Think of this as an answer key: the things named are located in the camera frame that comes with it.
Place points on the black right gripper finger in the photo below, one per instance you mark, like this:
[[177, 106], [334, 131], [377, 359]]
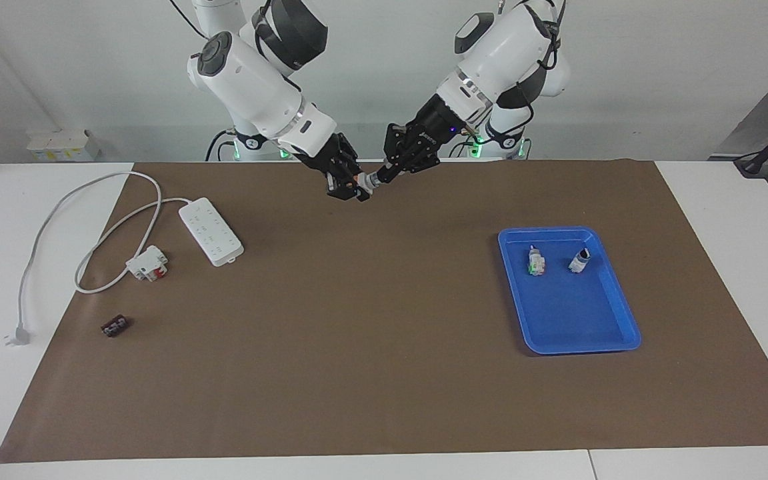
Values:
[[347, 193], [353, 172], [387, 172]]

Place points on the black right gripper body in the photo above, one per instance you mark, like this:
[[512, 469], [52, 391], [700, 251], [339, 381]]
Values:
[[330, 160]]

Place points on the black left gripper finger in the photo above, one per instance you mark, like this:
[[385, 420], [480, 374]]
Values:
[[405, 172]]

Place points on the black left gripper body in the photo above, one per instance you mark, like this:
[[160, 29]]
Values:
[[430, 130]]

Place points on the small white connector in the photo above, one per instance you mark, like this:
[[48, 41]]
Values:
[[367, 181]]

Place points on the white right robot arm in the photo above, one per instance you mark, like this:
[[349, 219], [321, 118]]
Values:
[[250, 80]]

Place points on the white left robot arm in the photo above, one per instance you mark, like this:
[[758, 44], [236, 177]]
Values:
[[504, 46]]

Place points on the white power strip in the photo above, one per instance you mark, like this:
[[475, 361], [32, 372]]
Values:
[[210, 232]]

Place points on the brown paper table mat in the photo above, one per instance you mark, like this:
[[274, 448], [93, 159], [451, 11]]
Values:
[[384, 373]]

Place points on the white dark connector in tray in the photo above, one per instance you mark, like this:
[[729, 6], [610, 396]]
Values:
[[579, 261]]

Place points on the white red circuit breaker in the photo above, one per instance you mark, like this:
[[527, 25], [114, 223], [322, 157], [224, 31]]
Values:
[[146, 263]]

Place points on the blue plastic tray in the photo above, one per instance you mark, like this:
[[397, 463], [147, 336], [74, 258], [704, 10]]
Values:
[[570, 313]]

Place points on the small black terminal block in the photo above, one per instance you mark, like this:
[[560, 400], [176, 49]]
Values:
[[115, 326]]

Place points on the white boxes stack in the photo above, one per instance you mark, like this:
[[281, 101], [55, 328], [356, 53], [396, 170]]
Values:
[[57, 145]]

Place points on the metal switch green base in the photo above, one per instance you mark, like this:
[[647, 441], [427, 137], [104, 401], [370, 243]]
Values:
[[535, 261]]

